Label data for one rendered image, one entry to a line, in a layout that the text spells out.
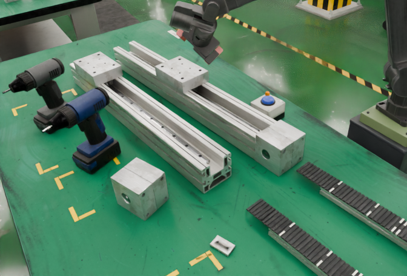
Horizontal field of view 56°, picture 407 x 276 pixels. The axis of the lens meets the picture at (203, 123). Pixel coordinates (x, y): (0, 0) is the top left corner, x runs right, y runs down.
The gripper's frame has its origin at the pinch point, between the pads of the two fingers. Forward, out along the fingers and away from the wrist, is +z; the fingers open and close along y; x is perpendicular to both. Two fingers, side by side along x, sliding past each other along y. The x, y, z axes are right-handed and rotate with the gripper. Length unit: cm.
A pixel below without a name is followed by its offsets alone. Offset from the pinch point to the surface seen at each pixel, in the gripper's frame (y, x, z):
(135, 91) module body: 5.4, 22.3, 8.8
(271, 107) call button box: -30.1, -1.2, -4.7
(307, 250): -53, 30, -37
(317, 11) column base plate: -23, -207, 227
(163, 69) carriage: 4.3, 10.4, 8.7
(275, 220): -45, 29, -30
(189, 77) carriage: -4.5, 8.0, 2.6
